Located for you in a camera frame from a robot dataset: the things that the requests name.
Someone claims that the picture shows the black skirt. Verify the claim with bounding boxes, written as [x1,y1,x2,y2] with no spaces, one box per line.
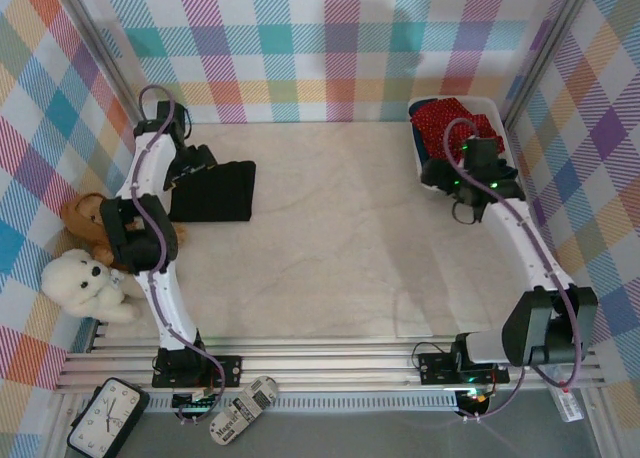
[168,160,258,225]

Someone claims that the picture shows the red white-dotted skirt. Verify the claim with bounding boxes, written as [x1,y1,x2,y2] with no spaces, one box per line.
[409,97,504,159]

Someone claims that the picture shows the white plastic basket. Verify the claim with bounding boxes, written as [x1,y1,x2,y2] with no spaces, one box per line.
[407,96,526,199]

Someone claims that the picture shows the brown teddy bear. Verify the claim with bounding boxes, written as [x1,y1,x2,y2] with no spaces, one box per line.
[60,192,189,272]

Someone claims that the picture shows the white teddy bear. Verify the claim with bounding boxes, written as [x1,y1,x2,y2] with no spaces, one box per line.
[40,248,144,324]

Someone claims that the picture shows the small black controller board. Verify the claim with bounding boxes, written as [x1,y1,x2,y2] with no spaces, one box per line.
[171,391,221,415]
[455,388,494,415]

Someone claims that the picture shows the clear plastic box red label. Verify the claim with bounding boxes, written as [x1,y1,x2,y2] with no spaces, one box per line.
[542,365,585,423]

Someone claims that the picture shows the newspaper print pouch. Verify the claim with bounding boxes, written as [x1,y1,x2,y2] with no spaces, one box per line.
[208,375,279,447]

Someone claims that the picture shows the black alarm clock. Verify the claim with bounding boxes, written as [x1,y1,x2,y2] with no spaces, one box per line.
[66,376,150,457]

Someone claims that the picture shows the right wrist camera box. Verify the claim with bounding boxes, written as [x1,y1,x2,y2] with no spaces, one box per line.
[464,136,504,173]

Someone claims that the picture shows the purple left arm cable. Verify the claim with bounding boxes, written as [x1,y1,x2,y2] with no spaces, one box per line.
[128,84,234,425]

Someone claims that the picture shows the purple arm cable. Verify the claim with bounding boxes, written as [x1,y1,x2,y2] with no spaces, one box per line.
[128,84,234,425]
[443,118,587,422]

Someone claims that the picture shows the aluminium corner post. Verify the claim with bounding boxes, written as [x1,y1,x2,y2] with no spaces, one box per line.
[503,0,600,125]
[47,0,164,144]

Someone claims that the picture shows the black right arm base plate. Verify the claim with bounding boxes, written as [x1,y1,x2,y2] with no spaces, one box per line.
[417,351,511,385]

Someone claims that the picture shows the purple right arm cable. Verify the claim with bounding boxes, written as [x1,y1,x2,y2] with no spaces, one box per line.
[443,118,587,422]

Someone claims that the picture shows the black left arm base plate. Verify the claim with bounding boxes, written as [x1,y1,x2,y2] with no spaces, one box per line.
[151,355,244,390]

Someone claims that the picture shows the aluminium frame rails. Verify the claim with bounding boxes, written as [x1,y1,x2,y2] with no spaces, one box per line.
[54,322,609,394]

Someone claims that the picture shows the grey slotted cable duct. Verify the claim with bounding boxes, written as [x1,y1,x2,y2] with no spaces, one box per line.
[147,395,461,413]

